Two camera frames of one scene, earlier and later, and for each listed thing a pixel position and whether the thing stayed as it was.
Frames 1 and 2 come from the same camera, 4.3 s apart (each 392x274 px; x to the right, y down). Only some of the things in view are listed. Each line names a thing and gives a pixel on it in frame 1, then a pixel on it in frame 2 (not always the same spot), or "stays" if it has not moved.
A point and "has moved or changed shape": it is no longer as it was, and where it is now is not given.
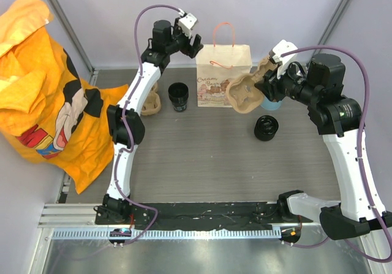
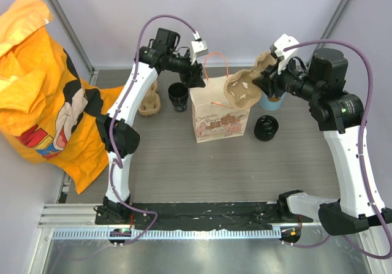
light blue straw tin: x=270 y=105 stays
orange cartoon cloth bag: x=49 y=112 stays
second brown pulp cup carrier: x=152 y=105 stays
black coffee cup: x=178 y=93 stays
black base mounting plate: x=198 y=216 stays
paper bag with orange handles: x=216 y=66 -> x=212 y=122
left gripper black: x=190 y=50 -> x=192 y=76
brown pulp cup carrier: x=243 y=94 has moved or changed shape
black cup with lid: x=266 y=127 stays
